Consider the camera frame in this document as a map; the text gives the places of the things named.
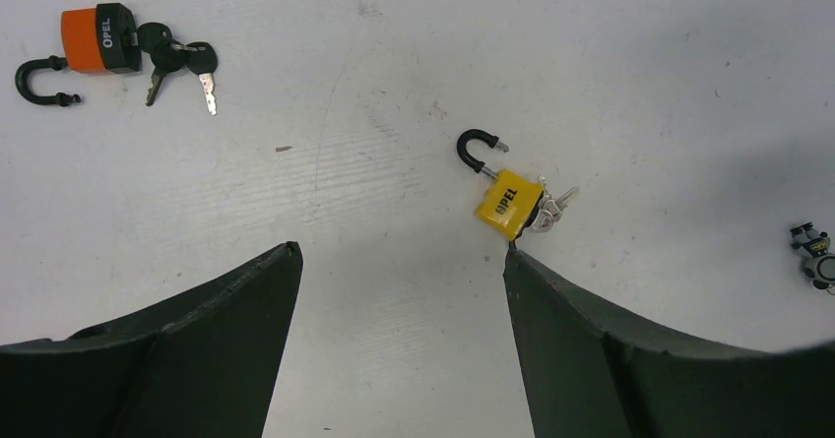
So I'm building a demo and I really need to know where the orange black padlock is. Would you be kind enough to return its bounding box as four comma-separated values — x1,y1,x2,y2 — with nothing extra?
14,3,142,107

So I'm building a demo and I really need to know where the yellow padlock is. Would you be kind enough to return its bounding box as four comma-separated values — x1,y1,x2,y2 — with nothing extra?
456,129,546,242

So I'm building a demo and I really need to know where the silver keys bunch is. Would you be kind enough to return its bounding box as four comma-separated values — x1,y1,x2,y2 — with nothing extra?
529,174,580,233

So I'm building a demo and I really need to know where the black head keys bunch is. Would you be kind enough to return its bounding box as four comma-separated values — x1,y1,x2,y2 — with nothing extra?
137,22,219,115

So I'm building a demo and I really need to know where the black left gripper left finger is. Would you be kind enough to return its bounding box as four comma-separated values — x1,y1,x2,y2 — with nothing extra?
1,241,303,437

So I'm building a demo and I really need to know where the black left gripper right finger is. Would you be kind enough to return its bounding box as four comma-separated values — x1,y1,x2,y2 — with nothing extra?
503,247,834,437

